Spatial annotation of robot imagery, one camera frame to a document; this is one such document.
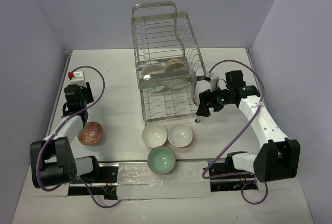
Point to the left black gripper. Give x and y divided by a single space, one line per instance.
84 92

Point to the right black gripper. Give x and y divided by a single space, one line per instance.
206 97

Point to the red patterned bowl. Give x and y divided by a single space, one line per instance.
90 134

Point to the white bowl beige outside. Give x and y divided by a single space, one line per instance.
174 65

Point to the steel two-tier dish rack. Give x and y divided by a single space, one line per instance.
161 32

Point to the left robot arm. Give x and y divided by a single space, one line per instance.
52 160

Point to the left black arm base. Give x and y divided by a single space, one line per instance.
103 184

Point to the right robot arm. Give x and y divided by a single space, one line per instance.
278 157

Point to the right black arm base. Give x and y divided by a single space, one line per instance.
229 178

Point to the white bowl pink rim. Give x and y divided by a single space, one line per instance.
180 135

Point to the pale green bowl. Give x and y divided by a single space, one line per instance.
161 160

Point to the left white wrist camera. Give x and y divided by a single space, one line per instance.
77 78

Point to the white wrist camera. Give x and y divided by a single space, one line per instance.
213 80
77 78

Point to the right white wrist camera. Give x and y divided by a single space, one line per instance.
213 80

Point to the aluminium table edge rail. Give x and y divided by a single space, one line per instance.
54 109

